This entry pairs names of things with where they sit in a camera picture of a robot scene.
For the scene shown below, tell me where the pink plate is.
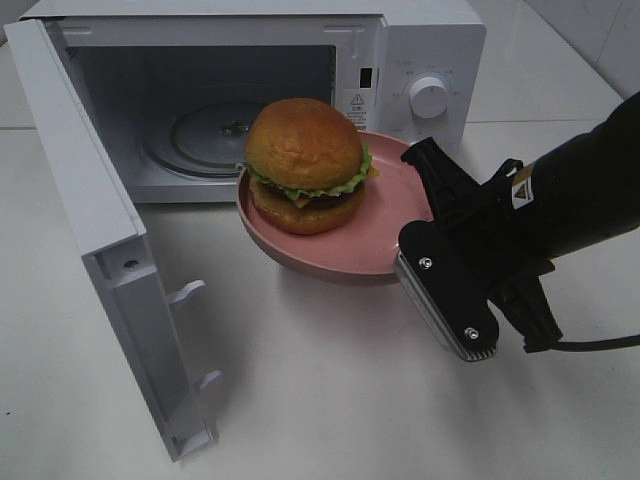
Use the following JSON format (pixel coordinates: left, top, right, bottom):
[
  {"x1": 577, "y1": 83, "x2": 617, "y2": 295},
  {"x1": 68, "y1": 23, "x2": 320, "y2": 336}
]
[{"x1": 236, "y1": 131, "x2": 433, "y2": 285}]

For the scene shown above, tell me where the white microwave oven body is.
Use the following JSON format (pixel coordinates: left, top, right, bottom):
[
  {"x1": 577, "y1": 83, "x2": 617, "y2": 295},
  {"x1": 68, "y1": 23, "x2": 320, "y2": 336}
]
[{"x1": 15, "y1": 1, "x2": 486, "y2": 203}]

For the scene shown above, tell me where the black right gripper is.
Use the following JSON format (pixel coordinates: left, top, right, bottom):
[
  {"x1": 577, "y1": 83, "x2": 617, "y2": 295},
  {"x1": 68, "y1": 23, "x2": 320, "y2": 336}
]
[{"x1": 393, "y1": 137, "x2": 562, "y2": 361}]

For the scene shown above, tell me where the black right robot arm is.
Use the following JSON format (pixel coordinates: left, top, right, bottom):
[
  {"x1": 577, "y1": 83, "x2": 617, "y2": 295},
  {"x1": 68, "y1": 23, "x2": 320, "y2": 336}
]
[{"x1": 394, "y1": 97, "x2": 639, "y2": 362}]

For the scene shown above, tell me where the upper white dial knob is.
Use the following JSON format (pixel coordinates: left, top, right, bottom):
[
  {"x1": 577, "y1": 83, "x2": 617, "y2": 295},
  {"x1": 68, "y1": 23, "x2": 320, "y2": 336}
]
[{"x1": 408, "y1": 73, "x2": 449, "y2": 119}]

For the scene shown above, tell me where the glass microwave turntable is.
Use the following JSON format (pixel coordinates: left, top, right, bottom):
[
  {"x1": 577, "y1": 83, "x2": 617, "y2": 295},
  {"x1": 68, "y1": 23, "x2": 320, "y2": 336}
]
[{"x1": 142, "y1": 102, "x2": 265, "y2": 179}]

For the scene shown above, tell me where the white microwave door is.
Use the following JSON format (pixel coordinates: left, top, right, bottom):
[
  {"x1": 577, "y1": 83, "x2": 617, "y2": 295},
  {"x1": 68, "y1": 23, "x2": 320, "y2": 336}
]
[{"x1": 5, "y1": 19, "x2": 221, "y2": 461}]

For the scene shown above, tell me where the burger with lettuce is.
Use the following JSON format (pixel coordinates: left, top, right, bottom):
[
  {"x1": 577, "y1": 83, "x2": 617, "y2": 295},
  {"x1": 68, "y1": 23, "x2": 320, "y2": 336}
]
[{"x1": 244, "y1": 98, "x2": 377, "y2": 235}]

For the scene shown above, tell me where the white warning label sticker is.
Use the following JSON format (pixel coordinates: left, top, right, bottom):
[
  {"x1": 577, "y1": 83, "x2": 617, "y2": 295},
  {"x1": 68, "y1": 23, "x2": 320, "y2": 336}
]
[{"x1": 342, "y1": 88, "x2": 371, "y2": 131}]

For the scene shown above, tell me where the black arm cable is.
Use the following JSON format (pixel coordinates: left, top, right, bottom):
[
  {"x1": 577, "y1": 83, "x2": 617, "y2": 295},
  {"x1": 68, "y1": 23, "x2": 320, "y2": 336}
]
[{"x1": 549, "y1": 335, "x2": 640, "y2": 352}]

